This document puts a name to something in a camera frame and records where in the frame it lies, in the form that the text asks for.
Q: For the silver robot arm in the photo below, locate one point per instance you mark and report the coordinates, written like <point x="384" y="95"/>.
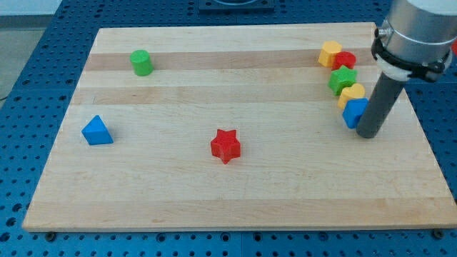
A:
<point x="415" y="38"/>

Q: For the red star block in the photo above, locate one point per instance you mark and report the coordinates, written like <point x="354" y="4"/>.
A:
<point x="225" y="145"/>

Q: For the green star block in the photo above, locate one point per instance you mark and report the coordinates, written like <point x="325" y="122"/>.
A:
<point x="342" y="78"/>

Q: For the blue cube block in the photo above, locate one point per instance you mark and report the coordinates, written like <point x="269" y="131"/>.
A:
<point x="353" y="111"/>

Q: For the wooden board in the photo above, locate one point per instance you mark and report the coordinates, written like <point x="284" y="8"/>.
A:
<point x="300" y="168"/>

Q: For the green cylinder block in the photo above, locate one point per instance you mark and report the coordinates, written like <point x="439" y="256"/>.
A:
<point x="141" y="62"/>

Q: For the yellow hexagon block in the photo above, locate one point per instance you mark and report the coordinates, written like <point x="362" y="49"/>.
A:
<point x="328" y="53"/>

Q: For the blue triangle block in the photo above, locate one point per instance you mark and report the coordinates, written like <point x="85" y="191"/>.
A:
<point x="96" y="133"/>

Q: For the red cylinder block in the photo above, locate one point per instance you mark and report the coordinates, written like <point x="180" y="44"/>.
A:
<point x="344" y="58"/>

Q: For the yellow heart block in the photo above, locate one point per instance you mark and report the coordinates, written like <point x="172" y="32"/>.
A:
<point x="356" y="91"/>

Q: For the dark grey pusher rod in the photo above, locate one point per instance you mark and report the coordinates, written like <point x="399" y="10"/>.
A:
<point x="382" y="100"/>

